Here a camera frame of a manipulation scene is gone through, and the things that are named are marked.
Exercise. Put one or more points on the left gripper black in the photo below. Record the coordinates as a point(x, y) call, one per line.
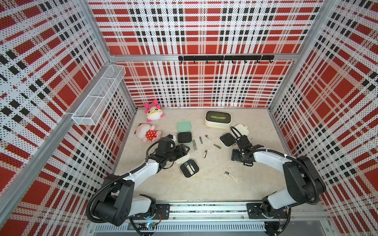
point(180, 153)

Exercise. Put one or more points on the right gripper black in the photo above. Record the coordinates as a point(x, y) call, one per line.
point(234, 156)

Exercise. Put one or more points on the cream case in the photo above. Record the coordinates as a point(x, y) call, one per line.
point(181, 165)
point(229, 139)

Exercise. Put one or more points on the large cream nail clipper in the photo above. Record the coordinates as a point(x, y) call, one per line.
point(188, 168)

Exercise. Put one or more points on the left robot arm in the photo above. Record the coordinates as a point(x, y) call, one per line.
point(115, 202)

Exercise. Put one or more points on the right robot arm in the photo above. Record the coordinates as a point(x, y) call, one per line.
point(304, 184)

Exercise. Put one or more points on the green nail clipper case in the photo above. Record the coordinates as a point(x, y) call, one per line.
point(184, 132)

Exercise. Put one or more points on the large clipper near front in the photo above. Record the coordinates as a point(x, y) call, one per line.
point(231, 176)

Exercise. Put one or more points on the pink doll red dress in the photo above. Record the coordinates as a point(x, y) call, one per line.
point(146, 132)

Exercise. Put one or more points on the pink owl plush toy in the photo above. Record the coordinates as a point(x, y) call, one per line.
point(153, 111)

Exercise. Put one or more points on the cream tissue box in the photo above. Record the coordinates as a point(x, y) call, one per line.
point(218, 119)

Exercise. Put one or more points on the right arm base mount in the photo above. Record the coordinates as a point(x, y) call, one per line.
point(259, 210)

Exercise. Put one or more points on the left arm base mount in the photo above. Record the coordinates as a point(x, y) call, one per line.
point(156, 212)

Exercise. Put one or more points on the aluminium front rail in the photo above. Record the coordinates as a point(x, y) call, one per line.
point(184, 217)

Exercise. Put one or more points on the white wire mesh basket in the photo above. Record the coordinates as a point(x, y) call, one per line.
point(92, 108)

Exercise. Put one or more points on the black wall hook rail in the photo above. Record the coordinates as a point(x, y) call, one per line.
point(256, 58)

